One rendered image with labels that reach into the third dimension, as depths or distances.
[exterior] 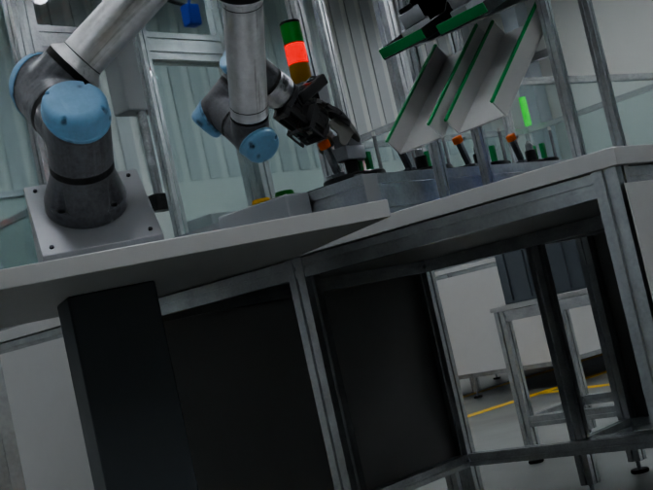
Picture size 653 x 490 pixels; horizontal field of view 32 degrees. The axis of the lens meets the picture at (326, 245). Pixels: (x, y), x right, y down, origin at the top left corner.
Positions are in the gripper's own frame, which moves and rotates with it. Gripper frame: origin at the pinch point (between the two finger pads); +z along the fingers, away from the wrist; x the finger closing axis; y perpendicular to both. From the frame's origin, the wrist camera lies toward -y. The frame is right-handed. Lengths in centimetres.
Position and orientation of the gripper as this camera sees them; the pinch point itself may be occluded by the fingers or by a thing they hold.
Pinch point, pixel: (347, 138)
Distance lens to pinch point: 255.6
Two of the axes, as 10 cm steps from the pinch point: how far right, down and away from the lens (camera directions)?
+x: 7.2, -2.1, -6.6
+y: -2.0, 8.5, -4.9
